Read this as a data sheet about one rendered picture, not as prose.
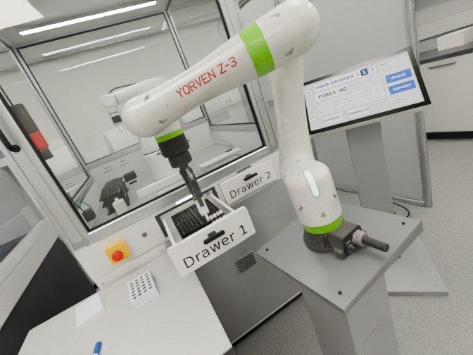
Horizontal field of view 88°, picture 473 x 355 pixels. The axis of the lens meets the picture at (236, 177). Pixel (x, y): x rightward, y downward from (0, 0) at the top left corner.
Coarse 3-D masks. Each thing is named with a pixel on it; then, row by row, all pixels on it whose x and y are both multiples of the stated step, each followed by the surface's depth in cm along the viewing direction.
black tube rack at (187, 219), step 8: (208, 200) 109; (192, 208) 106; (208, 208) 100; (216, 208) 98; (176, 216) 105; (184, 216) 102; (192, 216) 99; (200, 216) 98; (208, 216) 94; (176, 224) 98; (184, 224) 96; (192, 224) 93; (208, 224) 94; (192, 232) 93
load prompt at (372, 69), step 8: (376, 64) 118; (352, 72) 122; (360, 72) 120; (368, 72) 119; (376, 72) 117; (328, 80) 127; (336, 80) 125; (344, 80) 123; (352, 80) 121; (320, 88) 128; (328, 88) 126
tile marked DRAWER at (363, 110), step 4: (352, 108) 118; (356, 108) 117; (360, 108) 116; (364, 108) 115; (368, 108) 114; (348, 112) 118; (352, 112) 117; (356, 112) 117; (360, 112) 116; (364, 112) 115; (368, 112) 114; (348, 116) 118; (352, 116) 117; (356, 116) 116
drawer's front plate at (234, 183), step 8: (256, 168) 120; (264, 168) 122; (272, 168) 124; (240, 176) 117; (256, 176) 121; (264, 176) 123; (272, 176) 125; (224, 184) 114; (232, 184) 116; (240, 184) 118; (248, 184) 120; (256, 184) 121; (264, 184) 123; (224, 192) 115; (232, 192) 117; (240, 192) 119; (248, 192) 120; (232, 200) 118
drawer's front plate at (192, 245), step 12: (228, 216) 82; (240, 216) 84; (204, 228) 80; (216, 228) 81; (228, 228) 83; (240, 228) 85; (252, 228) 87; (192, 240) 78; (216, 240) 82; (228, 240) 84; (240, 240) 85; (168, 252) 76; (180, 252) 77; (192, 252) 79; (204, 252) 81; (216, 252) 82; (180, 264) 78
